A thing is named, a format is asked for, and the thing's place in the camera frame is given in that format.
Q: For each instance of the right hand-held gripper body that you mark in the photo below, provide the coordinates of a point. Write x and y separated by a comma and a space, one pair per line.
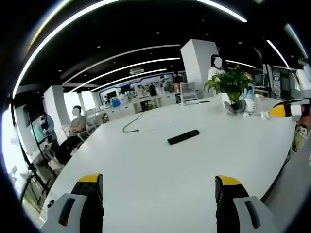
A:
303, 80

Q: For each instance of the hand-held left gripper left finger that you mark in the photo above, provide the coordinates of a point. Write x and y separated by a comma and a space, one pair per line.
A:
90, 194

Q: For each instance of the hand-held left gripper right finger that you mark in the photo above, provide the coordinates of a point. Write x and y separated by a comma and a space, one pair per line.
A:
230, 194

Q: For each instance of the black remote control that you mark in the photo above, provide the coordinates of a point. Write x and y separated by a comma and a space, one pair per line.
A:
183, 137

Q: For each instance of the crumpled white tissue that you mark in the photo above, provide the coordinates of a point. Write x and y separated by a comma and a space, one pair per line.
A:
264, 115
246, 114

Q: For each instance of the small yellowish object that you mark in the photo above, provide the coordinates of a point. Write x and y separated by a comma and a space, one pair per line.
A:
301, 132

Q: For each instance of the white blue spray bottle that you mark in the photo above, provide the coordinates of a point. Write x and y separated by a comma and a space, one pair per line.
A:
249, 103

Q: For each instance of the green potted plant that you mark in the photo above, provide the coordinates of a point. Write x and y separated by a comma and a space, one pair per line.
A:
230, 85

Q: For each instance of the white office chair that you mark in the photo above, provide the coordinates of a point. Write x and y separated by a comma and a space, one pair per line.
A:
90, 131

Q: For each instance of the white cabinet row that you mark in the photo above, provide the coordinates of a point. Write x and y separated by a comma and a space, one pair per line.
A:
126, 106

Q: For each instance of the long ceiling light strip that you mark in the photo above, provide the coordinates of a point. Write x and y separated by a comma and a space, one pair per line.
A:
233, 14

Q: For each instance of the ceiling air conditioner unit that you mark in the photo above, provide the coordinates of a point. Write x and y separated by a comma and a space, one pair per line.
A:
137, 71

